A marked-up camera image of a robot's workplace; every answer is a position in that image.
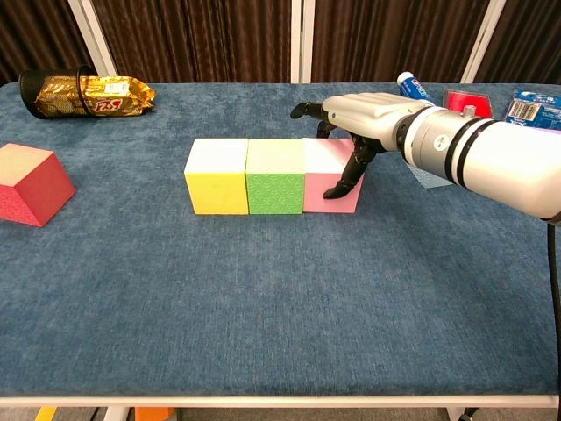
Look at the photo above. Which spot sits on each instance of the white partition post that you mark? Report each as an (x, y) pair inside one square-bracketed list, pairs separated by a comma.
[(94, 44), (480, 48), (302, 44)]

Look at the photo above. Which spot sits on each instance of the blue cookie box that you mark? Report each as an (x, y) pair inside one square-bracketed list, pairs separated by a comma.
[(530, 107)]

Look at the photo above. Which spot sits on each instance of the pink cube block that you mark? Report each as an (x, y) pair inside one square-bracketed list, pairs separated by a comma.
[(315, 193)]

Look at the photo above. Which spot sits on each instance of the brown pleated curtain panel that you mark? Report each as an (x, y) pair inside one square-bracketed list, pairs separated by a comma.
[(197, 39), (534, 35), (394, 35), (35, 35)]

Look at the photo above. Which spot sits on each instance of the green cube block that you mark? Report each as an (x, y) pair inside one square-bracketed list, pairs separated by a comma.
[(276, 193)]

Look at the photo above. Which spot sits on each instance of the red cube block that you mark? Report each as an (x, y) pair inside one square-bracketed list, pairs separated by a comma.
[(39, 193)]

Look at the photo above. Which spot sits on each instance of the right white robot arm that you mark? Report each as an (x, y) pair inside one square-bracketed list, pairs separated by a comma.
[(504, 162)]

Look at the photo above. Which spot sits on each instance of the black mesh pen cup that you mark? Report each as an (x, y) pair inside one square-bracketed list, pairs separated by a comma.
[(28, 87)]

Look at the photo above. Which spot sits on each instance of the blue white toothpaste tube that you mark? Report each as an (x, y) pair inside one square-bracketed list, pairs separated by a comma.
[(412, 87)]

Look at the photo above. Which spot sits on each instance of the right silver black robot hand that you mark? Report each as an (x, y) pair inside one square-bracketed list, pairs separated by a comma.
[(368, 116)]

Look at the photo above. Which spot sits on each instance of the light blue cube block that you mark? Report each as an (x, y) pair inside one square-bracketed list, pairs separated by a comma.
[(431, 180)]

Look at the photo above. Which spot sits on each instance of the red ink pad case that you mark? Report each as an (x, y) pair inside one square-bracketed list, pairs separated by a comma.
[(458, 102)]

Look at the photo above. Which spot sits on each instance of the yellow cube block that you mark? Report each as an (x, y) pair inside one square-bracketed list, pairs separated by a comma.
[(217, 193)]

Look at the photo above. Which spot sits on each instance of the gold foil snack packet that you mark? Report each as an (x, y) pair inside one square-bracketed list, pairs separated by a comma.
[(122, 98)]

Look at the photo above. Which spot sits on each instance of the yellow floor tape strip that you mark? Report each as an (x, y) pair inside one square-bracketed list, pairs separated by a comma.
[(45, 415)]

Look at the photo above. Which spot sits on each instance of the white table leg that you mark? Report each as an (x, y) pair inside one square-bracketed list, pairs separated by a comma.
[(455, 415), (116, 415)]

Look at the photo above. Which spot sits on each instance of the orange object under table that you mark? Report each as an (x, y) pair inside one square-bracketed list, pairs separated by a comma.
[(153, 414)]

